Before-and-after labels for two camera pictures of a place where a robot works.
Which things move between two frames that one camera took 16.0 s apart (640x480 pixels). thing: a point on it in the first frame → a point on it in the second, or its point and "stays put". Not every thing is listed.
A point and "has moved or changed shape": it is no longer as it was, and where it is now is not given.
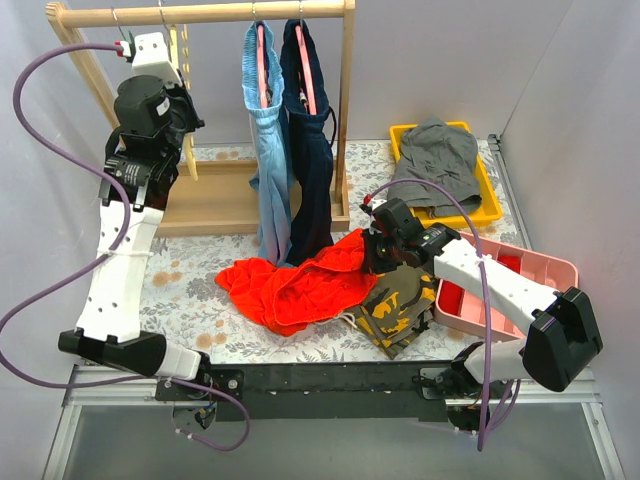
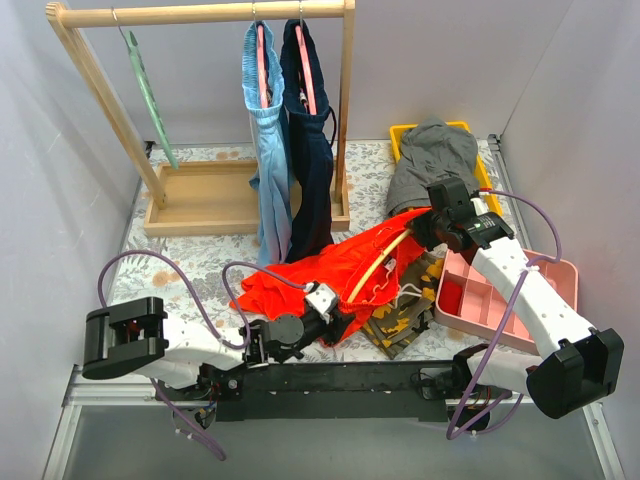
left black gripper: [187, 116] → [338, 317]
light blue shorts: [272, 167] stays put
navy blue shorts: [310, 139] stays put
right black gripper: [376, 251] → [420, 232]
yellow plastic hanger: [175, 50] → [408, 289]
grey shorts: [437, 152] stays put
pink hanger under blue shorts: [261, 65] stays put
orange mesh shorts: [287, 299] has moved or changed shape
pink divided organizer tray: [460, 308] stays put
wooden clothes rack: [221, 200] stays put
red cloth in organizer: [451, 297] stays put
